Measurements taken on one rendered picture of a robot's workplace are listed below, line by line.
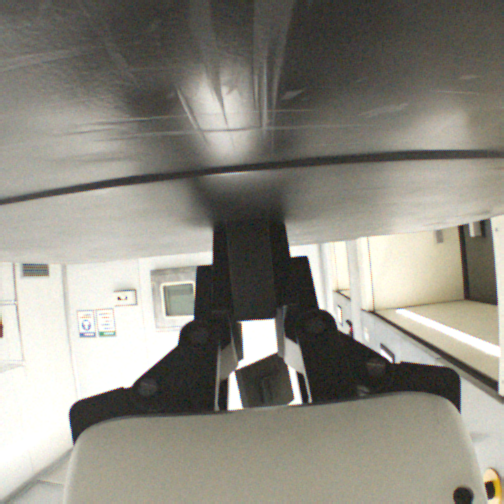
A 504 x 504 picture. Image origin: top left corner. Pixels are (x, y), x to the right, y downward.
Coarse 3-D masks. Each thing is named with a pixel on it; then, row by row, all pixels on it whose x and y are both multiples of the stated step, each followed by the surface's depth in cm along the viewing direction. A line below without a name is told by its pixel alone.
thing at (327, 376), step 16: (304, 320) 12; (320, 320) 12; (304, 336) 11; (320, 336) 12; (336, 336) 11; (304, 352) 11; (320, 352) 11; (336, 352) 11; (304, 368) 11; (320, 368) 11; (336, 368) 11; (304, 384) 13; (320, 384) 10; (336, 384) 10; (352, 384) 10; (304, 400) 12; (320, 400) 10
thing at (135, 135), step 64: (0, 0) 2; (64, 0) 2; (128, 0) 2; (192, 0) 2; (256, 0) 2; (320, 0) 2; (384, 0) 2; (448, 0) 2; (0, 64) 2; (64, 64) 3; (128, 64) 3; (192, 64) 3; (256, 64) 3; (320, 64) 3; (384, 64) 3; (448, 64) 3; (0, 128) 3; (64, 128) 4; (128, 128) 4; (192, 128) 4; (256, 128) 4; (320, 128) 5; (384, 128) 5; (448, 128) 5; (0, 192) 6; (64, 192) 6; (128, 192) 7; (192, 192) 7; (256, 192) 8; (320, 192) 8; (384, 192) 9; (448, 192) 10; (0, 256) 16; (64, 256) 20; (128, 256) 24; (256, 256) 11; (256, 320) 11
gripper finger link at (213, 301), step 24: (216, 240) 14; (216, 264) 14; (216, 288) 13; (216, 312) 12; (240, 336) 14; (168, 360) 12; (240, 360) 14; (144, 384) 11; (168, 384) 11; (144, 408) 11
